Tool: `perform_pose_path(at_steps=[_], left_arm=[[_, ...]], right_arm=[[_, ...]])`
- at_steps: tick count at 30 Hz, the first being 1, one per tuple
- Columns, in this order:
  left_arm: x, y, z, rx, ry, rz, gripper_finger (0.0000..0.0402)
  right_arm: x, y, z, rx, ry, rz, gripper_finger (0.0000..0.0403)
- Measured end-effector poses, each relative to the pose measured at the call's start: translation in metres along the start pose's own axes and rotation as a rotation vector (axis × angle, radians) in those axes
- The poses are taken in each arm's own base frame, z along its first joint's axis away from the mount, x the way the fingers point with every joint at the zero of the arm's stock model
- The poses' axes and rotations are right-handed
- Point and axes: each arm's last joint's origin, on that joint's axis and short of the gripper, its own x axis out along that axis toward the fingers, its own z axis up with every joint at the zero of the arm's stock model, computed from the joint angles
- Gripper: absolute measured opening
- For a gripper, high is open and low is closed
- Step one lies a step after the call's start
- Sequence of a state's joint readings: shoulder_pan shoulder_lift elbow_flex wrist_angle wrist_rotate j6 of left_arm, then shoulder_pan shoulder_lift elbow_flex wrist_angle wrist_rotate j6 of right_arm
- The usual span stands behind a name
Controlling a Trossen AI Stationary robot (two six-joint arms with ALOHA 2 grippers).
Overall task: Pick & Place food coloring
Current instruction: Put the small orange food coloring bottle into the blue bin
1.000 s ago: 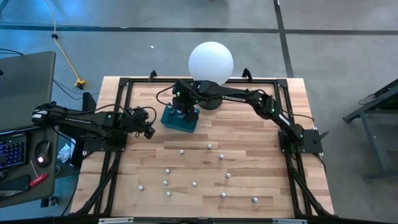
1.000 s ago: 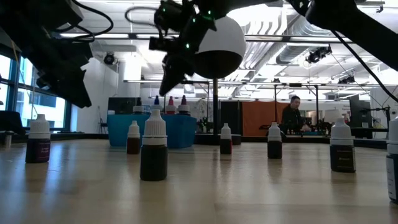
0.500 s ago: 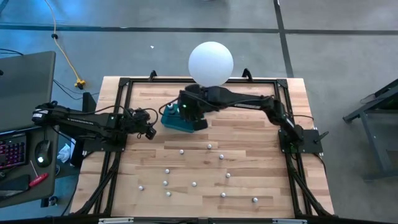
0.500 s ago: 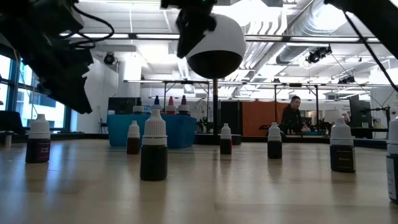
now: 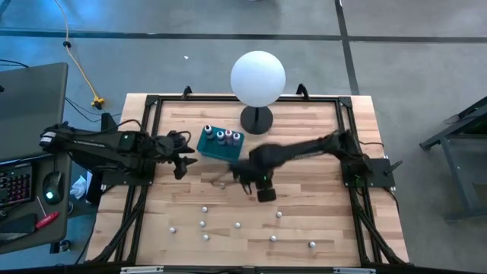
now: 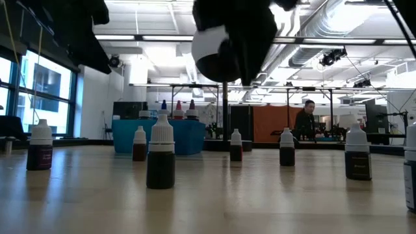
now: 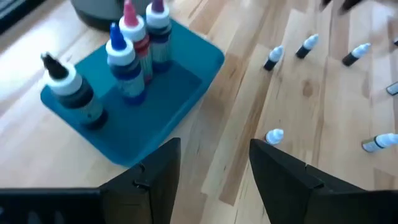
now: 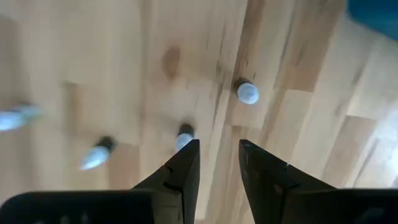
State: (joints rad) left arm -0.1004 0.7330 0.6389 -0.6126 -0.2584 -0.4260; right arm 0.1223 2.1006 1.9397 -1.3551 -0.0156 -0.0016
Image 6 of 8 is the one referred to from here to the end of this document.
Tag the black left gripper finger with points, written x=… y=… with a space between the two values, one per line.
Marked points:
x=89 y=55

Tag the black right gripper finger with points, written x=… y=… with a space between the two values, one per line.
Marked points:
x=253 y=58

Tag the red-tipped food coloring bottle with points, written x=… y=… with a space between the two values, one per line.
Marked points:
x=178 y=112

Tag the white-capped dark dropper bottle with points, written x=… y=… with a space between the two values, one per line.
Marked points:
x=287 y=156
x=161 y=169
x=236 y=152

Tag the small brown dropper bottle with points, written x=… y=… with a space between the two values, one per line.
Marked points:
x=139 y=151

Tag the purple-labelled dark dropper bottle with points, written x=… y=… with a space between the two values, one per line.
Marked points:
x=39 y=156

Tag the dark dropper bottle white print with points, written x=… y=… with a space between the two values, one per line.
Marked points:
x=357 y=165

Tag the white-labelled dropper bottle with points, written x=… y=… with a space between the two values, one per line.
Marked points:
x=411 y=182

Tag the black-tipped food coloring bottle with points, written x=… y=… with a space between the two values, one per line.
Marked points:
x=144 y=113

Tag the blue-tipped food coloring bottle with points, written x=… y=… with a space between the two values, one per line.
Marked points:
x=163 y=105

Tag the black ceiling spotlight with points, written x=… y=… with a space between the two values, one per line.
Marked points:
x=114 y=61

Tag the white black sphere on stand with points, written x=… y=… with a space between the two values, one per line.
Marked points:
x=208 y=45

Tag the black panel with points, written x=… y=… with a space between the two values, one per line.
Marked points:
x=240 y=122

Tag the orange partition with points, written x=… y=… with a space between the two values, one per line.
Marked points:
x=269 y=123

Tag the person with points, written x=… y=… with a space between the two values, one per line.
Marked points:
x=304 y=125

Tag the teal storage box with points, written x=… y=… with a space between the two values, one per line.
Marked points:
x=188 y=136

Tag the black bulky seat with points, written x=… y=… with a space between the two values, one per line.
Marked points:
x=11 y=126

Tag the small black ceiling rig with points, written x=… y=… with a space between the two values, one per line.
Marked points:
x=362 y=84

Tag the tall black monitor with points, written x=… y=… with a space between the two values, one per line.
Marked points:
x=377 y=117

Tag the black boom stand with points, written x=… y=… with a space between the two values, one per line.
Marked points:
x=405 y=122

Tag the dark window frame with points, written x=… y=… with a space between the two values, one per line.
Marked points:
x=72 y=107

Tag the black metal gantry frame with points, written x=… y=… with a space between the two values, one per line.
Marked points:
x=308 y=88

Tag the ceiling light rail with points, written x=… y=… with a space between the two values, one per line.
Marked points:
x=162 y=38

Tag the black ceiling camera rig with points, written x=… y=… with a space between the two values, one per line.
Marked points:
x=331 y=58

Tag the silver ventilation duct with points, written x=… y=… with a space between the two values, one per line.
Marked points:
x=325 y=22

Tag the black table edge rail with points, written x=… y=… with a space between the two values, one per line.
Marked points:
x=81 y=142

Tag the short grey post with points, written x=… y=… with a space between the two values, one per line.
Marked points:
x=8 y=146

